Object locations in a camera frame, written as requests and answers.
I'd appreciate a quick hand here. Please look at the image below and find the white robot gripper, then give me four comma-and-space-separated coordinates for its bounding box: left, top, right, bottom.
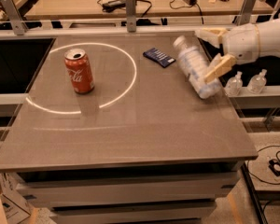
195, 23, 259, 83

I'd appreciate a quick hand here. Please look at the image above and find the clear plastic water bottle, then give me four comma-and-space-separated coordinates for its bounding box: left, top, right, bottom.
173, 35, 221, 99

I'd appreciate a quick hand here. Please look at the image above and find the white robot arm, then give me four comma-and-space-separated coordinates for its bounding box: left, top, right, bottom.
195, 18, 280, 83

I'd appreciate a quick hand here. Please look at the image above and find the small clear bottle left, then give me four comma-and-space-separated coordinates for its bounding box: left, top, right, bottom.
225, 71, 243, 96

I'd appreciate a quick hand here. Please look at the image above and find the small clear bottle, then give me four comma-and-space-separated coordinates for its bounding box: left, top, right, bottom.
225, 71, 243, 96
247, 69, 267, 94

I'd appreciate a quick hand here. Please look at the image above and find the small clear bottle right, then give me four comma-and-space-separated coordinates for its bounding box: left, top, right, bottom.
247, 69, 267, 94

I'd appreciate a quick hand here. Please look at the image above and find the dark blue snack packet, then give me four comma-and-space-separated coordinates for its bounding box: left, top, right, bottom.
143, 48, 175, 68

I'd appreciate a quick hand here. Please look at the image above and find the black device on desk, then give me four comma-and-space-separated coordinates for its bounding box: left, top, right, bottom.
103, 0, 126, 12

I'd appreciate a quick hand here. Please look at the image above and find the black power adapter on floor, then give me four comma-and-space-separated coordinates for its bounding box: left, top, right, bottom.
269, 159, 280, 176

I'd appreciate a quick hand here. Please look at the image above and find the red Coca-Cola can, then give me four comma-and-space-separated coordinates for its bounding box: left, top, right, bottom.
64, 49, 94, 94

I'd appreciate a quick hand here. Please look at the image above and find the wooden background desk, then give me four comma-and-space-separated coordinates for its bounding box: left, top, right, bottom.
22, 0, 274, 21

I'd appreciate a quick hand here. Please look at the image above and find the cardboard box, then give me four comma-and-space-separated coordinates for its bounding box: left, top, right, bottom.
0, 173, 31, 224

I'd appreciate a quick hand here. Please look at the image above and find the right metal bracket post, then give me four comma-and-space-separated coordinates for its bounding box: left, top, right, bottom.
234, 0, 257, 26

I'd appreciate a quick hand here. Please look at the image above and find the metal bracket post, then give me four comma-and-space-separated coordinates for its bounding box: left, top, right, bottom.
234, 0, 257, 26
0, 0, 28, 35
125, 0, 136, 33

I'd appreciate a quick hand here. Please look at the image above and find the middle metal bracket post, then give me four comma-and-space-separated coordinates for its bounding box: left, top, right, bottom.
125, 0, 136, 33

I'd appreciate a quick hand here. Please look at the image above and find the black floor cable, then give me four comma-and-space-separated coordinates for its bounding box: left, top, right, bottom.
245, 144, 280, 186

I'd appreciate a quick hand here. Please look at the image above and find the left metal bracket post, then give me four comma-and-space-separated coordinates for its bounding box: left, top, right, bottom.
0, 0, 28, 35

